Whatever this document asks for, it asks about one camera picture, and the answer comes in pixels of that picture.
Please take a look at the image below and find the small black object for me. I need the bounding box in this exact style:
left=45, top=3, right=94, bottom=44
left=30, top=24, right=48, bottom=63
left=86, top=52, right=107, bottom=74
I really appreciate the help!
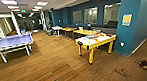
left=77, top=40, right=85, bottom=47

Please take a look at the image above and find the long wooden table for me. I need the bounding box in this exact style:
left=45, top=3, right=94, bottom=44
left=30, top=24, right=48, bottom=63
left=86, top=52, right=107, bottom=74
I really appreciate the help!
left=73, top=28, right=101, bottom=40
left=61, top=25, right=80, bottom=37

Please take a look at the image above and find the yellow leg game table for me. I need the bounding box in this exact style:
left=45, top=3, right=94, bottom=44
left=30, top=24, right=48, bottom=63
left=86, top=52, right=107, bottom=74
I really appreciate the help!
left=74, top=31, right=119, bottom=66

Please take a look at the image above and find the small white table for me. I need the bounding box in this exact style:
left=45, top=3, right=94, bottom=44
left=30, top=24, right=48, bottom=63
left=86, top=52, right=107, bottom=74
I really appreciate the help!
left=51, top=25, right=64, bottom=38

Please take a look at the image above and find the dark round waste bin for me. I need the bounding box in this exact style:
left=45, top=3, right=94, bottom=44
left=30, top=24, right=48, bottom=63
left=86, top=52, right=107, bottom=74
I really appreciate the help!
left=45, top=29, right=54, bottom=37

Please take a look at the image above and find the dark grey sofa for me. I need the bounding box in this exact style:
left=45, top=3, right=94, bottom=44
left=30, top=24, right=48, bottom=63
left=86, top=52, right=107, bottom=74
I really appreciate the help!
left=90, top=19, right=119, bottom=37

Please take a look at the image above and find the green exit sign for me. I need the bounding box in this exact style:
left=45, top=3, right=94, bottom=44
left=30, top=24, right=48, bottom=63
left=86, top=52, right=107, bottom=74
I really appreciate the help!
left=19, top=9, right=27, bottom=14

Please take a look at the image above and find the blue ping pong table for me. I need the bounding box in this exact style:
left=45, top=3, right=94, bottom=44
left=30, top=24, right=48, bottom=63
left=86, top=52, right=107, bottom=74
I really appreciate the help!
left=0, top=31, right=36, bottom=65

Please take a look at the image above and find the white wall outlet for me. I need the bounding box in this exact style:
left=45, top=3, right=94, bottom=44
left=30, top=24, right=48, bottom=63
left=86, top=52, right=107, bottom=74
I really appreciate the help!
left=119, top=40, right=126, bottom=47

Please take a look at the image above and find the yellow wall notice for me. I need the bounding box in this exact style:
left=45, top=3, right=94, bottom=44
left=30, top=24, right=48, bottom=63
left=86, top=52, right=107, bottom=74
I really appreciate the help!
left=121, top=13, right=134, bottom=27

